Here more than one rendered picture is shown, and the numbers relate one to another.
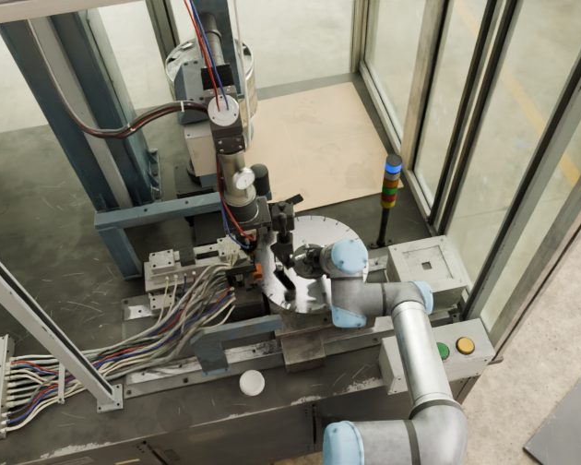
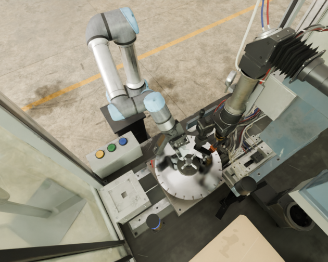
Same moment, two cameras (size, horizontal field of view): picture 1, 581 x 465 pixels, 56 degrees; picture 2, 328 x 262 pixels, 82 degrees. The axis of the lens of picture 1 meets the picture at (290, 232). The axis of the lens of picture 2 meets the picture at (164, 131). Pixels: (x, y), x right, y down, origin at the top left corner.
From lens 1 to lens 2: 1.21 m
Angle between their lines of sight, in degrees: 63
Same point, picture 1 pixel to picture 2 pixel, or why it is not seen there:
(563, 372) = not seen: hidden behind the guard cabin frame
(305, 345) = not seen: hidden behind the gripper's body
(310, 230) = (198, 185)
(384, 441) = (113, 13)
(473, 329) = (96, 164)
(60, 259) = (320, 149)
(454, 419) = (89, 31)
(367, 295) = (140, 96)
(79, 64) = not seen: outside the picture
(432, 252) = (122, 206)
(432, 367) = (101, 56)
